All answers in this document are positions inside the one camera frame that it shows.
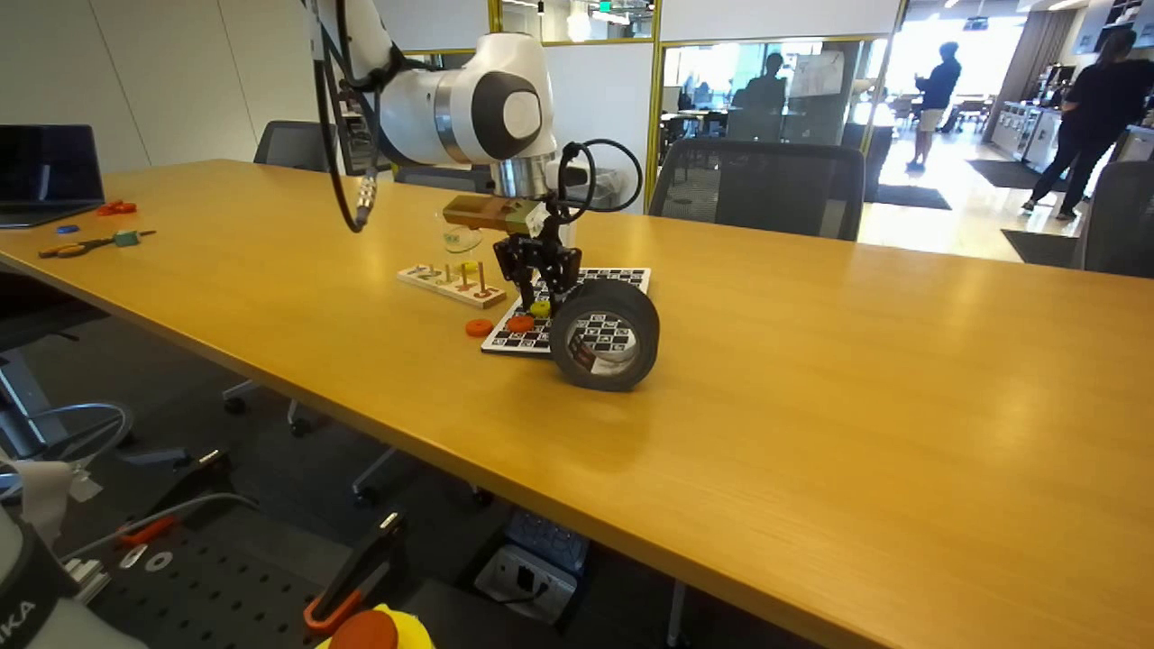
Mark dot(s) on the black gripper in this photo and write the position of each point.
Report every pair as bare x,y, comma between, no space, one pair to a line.
539,254

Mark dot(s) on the yellow disc with hole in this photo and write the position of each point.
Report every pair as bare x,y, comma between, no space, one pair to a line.
544,311

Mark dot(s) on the orange disc with hole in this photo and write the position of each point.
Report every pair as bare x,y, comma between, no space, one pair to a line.
522,327
481,327

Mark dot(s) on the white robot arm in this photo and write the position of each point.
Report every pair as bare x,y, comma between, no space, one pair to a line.
434,112

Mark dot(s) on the black white checkered calibration board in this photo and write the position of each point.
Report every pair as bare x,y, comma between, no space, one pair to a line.
624,278

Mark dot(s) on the clear plastic cup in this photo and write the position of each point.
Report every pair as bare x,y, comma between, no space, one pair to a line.
459,241

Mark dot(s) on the wooden number peg board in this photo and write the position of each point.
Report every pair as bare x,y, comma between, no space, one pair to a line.
439,284

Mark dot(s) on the black tape roll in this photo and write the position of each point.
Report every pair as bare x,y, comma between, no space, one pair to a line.
645,343

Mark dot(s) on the grey mesh office chair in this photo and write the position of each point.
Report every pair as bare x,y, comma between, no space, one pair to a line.
758,186

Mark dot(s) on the office chair wheel base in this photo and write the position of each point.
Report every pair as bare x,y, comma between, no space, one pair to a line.
301,419

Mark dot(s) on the black office chair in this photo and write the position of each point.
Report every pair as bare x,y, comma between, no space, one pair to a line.
295,145
1119,219

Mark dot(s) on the seated person silhouette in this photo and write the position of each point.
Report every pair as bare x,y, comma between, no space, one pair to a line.
758,97

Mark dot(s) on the grey floor socket box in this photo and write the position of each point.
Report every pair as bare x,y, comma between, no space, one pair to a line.
529,577

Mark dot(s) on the yellow red emergency stop button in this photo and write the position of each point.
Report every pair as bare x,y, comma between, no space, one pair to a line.
379,629

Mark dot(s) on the small orange object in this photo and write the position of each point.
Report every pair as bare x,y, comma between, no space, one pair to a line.
118,207

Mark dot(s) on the green orange hand tool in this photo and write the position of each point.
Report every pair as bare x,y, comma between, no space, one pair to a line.
96,243

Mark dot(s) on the black perforated plate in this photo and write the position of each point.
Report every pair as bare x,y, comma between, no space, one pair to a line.
202,593

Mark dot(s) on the small blue object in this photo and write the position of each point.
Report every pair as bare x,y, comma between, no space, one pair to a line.
68,225

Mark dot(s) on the black monitor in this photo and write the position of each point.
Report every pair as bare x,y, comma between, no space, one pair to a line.
50,169

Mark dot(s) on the person in black clothes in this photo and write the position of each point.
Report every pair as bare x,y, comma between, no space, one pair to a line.
1095,122

